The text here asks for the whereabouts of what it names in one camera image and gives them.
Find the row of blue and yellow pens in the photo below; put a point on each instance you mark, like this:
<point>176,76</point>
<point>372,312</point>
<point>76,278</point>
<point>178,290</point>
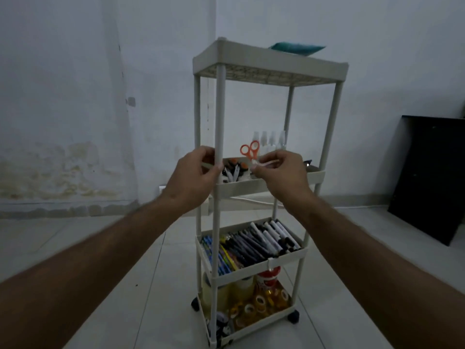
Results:
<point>218,256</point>

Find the large yellowish glue bottle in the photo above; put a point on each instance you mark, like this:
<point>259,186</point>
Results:
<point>209,292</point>

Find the pile of black and white markers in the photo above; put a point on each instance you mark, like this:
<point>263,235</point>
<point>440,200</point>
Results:
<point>258,243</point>

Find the white four-tier rolling cart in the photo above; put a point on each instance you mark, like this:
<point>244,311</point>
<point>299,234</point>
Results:
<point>270,63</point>

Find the person's right thumb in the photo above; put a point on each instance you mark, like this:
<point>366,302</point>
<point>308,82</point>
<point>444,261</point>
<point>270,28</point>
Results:
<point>258,172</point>

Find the person's left forearm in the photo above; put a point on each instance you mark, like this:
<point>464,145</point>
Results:
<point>94,272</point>

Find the small yellowish glue bottle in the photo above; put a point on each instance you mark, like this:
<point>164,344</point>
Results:
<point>242,288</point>

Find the teal pouch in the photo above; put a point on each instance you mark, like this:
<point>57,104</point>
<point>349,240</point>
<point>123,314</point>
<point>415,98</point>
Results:
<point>296,48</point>

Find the red and white lidded jar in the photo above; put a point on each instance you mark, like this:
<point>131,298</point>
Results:
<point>268,278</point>

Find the person's right forearm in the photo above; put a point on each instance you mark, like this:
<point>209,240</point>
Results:
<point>377,272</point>

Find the pile of clear tape rolls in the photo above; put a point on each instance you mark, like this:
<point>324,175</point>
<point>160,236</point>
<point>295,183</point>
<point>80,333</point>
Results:
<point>261,305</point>

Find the black board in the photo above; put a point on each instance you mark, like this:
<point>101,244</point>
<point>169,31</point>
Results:
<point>428,178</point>

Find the person's right hand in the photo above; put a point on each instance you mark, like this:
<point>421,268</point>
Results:
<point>287,181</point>

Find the translucent white plastic strip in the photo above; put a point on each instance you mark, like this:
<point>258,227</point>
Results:
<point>269,163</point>

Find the pile of small black clips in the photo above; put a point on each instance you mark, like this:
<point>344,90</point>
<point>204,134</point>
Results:
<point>234,172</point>

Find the white wall socket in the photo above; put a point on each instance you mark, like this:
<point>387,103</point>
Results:
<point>162,188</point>

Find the small white dropper bottle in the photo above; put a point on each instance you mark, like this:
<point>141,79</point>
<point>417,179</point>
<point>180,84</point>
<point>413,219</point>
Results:
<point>282,139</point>
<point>272,140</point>
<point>255,141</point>

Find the person's left hand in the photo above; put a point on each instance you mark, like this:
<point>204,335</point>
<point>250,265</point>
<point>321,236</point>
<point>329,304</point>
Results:
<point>189,181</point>

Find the person's left thumb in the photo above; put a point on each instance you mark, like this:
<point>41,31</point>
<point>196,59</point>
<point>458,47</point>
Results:
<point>214,172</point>

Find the black tape roll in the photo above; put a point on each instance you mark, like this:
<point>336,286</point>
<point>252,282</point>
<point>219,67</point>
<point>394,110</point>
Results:
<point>222,325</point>

